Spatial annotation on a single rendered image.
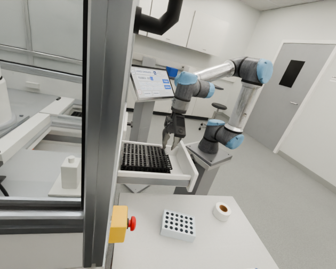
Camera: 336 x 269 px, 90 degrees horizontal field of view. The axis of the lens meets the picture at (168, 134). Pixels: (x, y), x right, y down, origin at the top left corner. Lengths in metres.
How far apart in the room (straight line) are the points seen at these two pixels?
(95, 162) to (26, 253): 0.22
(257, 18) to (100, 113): 5.52
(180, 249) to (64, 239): 0.43
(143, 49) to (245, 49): 2.78
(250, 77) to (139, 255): 0.94
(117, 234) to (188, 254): 0.27
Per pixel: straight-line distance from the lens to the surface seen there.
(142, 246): 0.68
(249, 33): 5.53
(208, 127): 1.19
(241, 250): 0.81
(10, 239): 0.39
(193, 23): 4.28
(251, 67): 1.05
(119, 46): 0.19
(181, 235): 0.70
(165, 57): 4.45
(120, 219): 0.54
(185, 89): 0.71
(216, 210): 0.83
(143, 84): 1.50
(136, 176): 0.71
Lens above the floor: 1.34
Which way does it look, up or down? 25 degrees down
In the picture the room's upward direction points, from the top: 15 degrees clockwise
